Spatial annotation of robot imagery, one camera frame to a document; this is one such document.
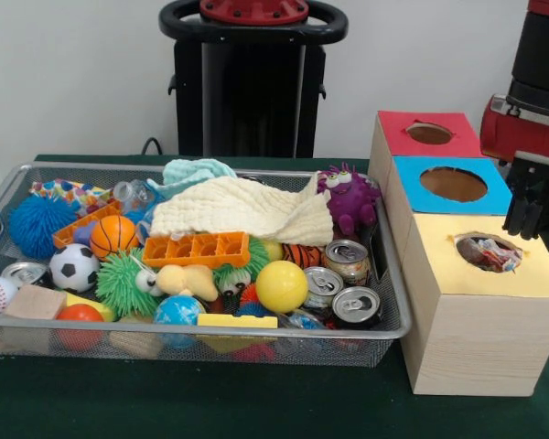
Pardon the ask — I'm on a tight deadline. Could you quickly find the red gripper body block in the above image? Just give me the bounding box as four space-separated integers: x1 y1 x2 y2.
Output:
479 93 549 178

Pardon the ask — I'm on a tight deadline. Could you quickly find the colourful wrapper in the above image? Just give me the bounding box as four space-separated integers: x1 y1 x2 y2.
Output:
459 236 523 273

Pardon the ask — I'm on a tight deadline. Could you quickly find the blue spiky ball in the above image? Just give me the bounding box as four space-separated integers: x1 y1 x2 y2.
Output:
7 195 81 261

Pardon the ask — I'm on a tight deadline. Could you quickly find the cream knitted cloth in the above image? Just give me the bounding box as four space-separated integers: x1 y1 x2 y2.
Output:
149 172 335 248

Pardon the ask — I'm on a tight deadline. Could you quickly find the yellow smooth ball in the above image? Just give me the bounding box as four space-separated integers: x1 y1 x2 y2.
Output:
255 260 309 315

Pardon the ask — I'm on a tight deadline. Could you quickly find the small soccer ball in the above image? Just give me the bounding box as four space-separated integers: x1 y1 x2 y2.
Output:
48 242 101 294

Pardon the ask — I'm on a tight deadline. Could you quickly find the green spiky ball with eyes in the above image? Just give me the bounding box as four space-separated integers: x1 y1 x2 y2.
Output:
94 253 166 320

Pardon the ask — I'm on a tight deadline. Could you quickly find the black looped cable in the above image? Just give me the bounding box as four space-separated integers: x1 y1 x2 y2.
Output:
140 135 166 156

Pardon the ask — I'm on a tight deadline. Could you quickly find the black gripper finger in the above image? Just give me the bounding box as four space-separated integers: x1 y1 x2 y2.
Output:
502 167 531 235
520 172 549 241

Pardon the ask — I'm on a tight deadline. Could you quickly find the shallow wire mesh bin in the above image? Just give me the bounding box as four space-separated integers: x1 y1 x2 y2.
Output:
0 161 413 369

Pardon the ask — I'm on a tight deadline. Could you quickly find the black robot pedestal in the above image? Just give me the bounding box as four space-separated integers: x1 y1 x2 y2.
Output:
158 0 349 159

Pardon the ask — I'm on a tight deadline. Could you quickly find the orange red ball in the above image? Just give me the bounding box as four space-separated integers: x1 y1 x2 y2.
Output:
55 303 105 352

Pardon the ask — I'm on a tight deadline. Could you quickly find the purple spiky ball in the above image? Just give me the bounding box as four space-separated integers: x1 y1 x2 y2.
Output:
317 162 382 237

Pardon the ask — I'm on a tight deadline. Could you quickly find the dark green table cloth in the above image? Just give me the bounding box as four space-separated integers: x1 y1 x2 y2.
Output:
0 154 549 439

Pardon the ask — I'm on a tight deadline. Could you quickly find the wooden box with three holes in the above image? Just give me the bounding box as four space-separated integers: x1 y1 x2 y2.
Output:
368 109 549 397

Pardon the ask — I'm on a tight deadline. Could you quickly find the small orange basketball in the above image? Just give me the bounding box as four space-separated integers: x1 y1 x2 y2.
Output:
90 214 141 262

